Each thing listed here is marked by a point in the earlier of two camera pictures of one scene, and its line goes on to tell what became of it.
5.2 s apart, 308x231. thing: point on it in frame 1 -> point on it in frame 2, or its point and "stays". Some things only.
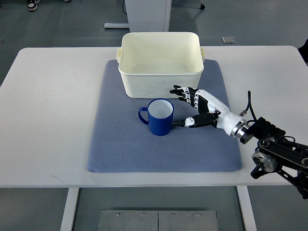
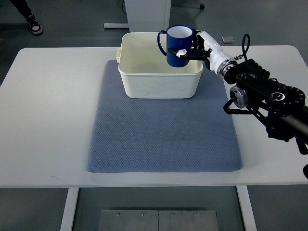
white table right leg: x=248 y=208 stays
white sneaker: x=32 y=5 -> x=26 y=12
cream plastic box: x=151 y=63 stays
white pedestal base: x=148 y=15 stays
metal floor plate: x=158 y=220 stays
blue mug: x=160 y=111 -> x=178 y=36
